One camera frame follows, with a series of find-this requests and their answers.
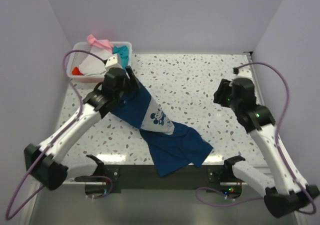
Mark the white plastic laundry basket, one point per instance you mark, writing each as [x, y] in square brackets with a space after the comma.
[75, 59]

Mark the aluminium frame rail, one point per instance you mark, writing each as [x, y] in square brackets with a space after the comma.
[286, 159]

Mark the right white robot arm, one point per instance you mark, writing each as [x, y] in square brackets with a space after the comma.
[286, 190]

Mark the teal t-shirt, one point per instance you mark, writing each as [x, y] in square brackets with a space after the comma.
[123, 52]

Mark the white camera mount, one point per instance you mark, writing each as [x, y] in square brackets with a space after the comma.
[113, 62]
[243, 72]

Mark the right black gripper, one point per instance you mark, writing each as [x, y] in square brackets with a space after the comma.
[222, 93]

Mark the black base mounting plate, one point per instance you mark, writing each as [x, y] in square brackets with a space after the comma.
[145, 177]

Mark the white t-shirt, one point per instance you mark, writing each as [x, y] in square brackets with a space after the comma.
[92, 66]

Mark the orange t-shirt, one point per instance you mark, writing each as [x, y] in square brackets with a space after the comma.
[76, 72]

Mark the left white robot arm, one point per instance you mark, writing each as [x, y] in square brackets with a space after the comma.
[44, 162]

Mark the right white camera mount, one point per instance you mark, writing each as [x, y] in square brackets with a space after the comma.
[243, 72]

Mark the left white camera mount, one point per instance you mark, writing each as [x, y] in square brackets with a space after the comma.
[113, 62]

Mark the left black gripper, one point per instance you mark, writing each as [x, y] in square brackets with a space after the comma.
[131, 79]

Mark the blue mickey t-shirt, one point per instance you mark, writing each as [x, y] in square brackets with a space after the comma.
[172, 145]

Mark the pink t-shirt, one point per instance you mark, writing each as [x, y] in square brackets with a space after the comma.
[100, 43]

